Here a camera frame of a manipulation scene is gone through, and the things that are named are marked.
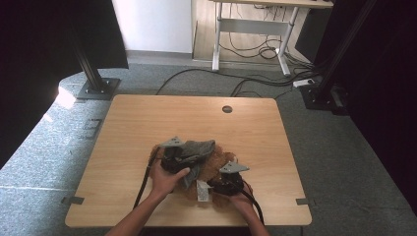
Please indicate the black curtain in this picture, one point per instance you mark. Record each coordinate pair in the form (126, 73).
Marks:
(387, 82)
(32, 65)

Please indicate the white power strip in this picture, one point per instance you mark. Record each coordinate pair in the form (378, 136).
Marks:
(303, 83)

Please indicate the person's right hand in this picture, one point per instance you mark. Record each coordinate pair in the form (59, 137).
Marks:
(244, 201)

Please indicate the gray table edge bracket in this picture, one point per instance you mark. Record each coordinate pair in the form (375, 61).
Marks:
(72, 200)

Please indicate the black metal stand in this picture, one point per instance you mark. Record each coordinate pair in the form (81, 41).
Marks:
(96, 85)
(323, 95)

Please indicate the person's left hand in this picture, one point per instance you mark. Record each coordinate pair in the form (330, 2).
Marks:
(164, 183)

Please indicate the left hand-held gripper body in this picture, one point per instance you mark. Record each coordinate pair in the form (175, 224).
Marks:
(172, 160)

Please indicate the gray cloth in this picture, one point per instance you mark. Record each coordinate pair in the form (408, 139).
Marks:
(200, 149)

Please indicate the brown plush teddy bear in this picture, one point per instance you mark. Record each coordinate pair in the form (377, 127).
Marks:
(213, 167)

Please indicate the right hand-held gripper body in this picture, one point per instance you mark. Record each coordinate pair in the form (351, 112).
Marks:
(229, 185)

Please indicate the white paper hang tag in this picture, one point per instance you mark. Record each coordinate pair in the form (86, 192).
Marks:
(203, 190)

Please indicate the white frame desk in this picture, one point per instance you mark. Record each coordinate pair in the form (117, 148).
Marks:
(252, 26)

